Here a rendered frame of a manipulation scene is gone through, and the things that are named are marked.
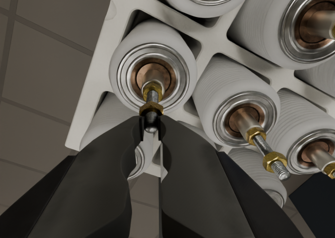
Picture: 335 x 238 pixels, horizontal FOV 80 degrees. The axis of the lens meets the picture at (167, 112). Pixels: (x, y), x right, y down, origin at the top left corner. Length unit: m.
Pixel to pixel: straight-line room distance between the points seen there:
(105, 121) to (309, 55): 0.23
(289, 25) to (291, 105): 0.14
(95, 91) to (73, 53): 0.20
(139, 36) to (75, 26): 0.29
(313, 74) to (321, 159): 0.12
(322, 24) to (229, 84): 0.09
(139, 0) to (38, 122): 0.44
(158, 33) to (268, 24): 0.11
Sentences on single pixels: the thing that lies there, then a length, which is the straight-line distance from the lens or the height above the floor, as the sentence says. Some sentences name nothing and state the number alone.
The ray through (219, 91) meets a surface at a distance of 0.24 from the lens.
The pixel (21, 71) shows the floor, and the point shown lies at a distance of 0.57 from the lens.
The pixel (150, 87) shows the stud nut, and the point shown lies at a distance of 0.17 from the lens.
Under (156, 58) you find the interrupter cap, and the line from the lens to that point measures 0.21.
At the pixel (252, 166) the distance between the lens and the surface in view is 0.37.
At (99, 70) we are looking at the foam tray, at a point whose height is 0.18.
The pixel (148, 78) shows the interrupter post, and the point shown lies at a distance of 0.19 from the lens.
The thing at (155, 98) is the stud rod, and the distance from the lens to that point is 0.16.
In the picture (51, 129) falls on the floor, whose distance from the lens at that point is 0.61.
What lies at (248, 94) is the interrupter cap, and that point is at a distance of 0.24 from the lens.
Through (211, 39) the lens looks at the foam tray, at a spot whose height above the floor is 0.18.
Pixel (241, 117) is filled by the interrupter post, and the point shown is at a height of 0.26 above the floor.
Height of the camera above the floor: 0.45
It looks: 61 degrees down
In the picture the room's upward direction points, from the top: 175 degrees clockwise
